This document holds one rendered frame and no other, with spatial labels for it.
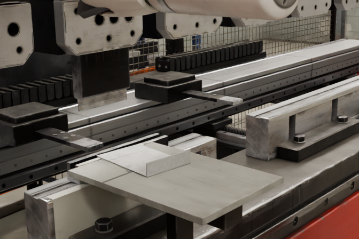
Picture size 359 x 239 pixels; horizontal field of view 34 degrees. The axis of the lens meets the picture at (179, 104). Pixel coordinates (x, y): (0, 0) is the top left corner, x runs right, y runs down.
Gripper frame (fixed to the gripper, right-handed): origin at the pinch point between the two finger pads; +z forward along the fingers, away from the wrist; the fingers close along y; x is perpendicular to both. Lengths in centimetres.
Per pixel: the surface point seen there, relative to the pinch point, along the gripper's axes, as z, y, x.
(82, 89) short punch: 6.9, 11.0, 14.3
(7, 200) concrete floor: 216, 37, 168
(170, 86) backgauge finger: 26, -6, 53
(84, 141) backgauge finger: 14.2, 16.6, 25.4
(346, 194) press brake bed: -7, 2, 83
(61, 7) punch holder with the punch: 3.7, 3.6, 2.6
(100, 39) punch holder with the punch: 3.4, 4.0, 10.7
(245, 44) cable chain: 45, -39, 95
